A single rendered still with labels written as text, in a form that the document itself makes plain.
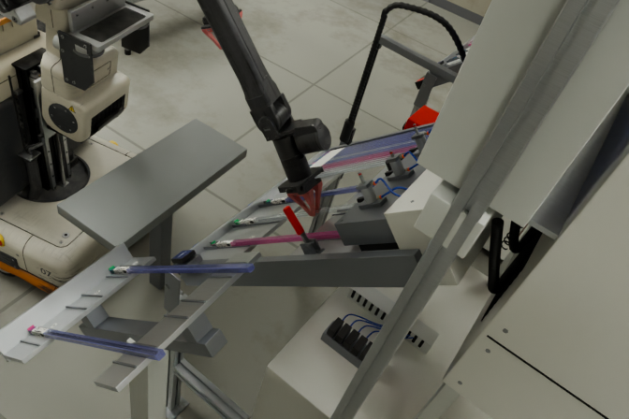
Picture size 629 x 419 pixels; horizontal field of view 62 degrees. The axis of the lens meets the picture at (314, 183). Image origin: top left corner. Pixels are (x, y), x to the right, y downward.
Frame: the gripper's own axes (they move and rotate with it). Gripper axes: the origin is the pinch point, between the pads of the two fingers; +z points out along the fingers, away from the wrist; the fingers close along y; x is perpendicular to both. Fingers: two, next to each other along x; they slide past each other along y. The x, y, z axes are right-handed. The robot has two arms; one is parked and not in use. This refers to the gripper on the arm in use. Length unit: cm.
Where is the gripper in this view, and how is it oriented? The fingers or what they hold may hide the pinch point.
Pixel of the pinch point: (314, 211)
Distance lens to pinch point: 123.3
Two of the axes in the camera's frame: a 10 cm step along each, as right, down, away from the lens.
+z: 3.4, 8.9, 3.1
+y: 5.6, -4.6, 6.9
